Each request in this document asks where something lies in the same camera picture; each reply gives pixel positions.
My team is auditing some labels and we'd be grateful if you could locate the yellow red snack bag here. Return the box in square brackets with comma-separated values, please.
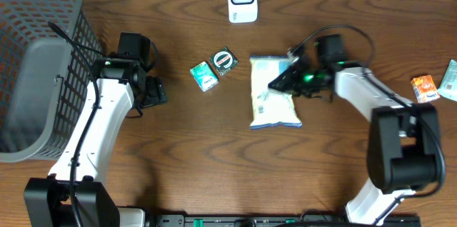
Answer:
[250, 55, 302, 129]

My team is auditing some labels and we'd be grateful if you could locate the teal white tissue packet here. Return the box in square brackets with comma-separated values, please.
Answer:
[190, 61, 219, 92]

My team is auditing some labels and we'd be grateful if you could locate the dark green round packet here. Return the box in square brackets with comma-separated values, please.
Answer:
[209, 47, 238, 76]

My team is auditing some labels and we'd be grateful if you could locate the orange snack packet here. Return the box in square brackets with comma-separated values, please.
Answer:
[411, 75, 440, 104]

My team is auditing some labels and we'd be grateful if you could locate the light teal snack packet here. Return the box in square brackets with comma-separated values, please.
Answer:
[438, 59, 457, 101]

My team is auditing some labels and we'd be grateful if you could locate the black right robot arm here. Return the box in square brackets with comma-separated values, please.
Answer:
[268, 59, 446, 226]

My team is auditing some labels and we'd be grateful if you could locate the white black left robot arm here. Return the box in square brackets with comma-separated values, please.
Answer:
[24, 57, 161, 226]

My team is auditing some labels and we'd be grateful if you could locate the dark grey plastic mesh basket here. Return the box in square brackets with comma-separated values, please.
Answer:
[1, 0, 101, 163]

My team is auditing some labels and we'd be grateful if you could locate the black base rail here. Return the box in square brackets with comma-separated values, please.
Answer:
[142, 213, 422, 227]

